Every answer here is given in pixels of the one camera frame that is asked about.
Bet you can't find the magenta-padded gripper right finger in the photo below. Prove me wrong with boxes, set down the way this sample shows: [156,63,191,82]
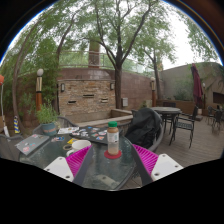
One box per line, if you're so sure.
[129,143,184,187]

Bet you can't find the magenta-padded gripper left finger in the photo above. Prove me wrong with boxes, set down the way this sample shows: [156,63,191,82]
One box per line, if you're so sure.
[43,144,95,187]

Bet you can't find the green-capped brown drink bottle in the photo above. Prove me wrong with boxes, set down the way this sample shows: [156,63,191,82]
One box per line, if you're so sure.
[106,120,120,156]

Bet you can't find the jacket-draped grey metal chair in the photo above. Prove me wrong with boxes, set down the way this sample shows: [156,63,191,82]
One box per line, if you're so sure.
[146,121,165,153]

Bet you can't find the grey laptop with stickers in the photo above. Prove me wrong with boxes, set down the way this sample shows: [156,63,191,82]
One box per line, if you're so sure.
[14,133,50,156]

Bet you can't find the white printed paper sheet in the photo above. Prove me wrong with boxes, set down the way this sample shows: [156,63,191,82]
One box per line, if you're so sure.
[57,126,80,135]

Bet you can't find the black jacket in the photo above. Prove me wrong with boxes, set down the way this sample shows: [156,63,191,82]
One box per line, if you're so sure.
[124,107,163,149]

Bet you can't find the dark laptop with stickers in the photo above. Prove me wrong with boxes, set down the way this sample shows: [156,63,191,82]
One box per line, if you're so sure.
[70,125,109,145]

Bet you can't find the black metal patio chair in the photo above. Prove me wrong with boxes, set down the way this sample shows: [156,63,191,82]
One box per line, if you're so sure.
[172,105,200,149]

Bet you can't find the green plant in blue pot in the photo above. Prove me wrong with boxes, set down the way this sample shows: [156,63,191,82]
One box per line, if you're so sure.
[35,101,61,137]

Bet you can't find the round dark patio table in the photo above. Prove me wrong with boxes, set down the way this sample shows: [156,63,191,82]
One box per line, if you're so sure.
[150,106,183,146]

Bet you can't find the closed maroon patio umbrella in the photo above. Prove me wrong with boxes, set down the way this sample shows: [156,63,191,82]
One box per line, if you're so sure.
[190,63,204,109]

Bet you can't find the pale-trunked leaning tree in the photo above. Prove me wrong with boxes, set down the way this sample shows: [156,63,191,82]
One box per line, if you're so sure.
[6,6,84,134]

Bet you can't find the dark-trunked tall tree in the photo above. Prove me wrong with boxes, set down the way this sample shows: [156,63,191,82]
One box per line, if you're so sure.
[69,0,178,110]

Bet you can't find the yellow blue striped post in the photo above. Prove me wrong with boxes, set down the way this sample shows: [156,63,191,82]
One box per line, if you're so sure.
[13,115,21,135]

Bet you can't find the wooden globe-topped lamp post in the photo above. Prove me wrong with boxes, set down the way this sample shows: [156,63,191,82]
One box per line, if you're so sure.
[149,76,157,108]
[35,68,45,113]

